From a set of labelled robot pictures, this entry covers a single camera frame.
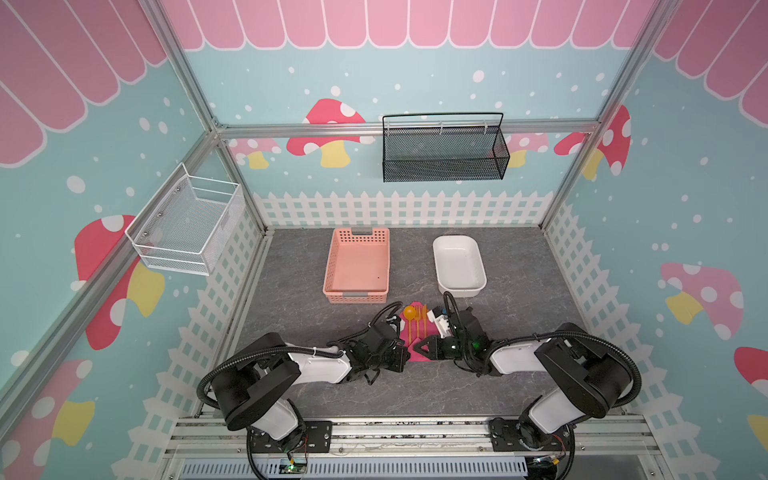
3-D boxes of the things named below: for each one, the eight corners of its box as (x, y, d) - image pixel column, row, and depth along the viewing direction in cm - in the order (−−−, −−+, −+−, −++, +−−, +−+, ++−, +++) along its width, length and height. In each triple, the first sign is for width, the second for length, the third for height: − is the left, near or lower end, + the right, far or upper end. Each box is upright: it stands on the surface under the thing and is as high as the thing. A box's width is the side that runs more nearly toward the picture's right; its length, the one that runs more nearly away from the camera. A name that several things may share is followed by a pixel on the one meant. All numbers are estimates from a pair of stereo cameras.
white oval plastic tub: (436, 298, 102) (438, 288, 97) (431, 246, 117) (432, 235, 112) (486, 298, 102) (490, 287, 97) (474, 246, 117) (477, 235, 112)
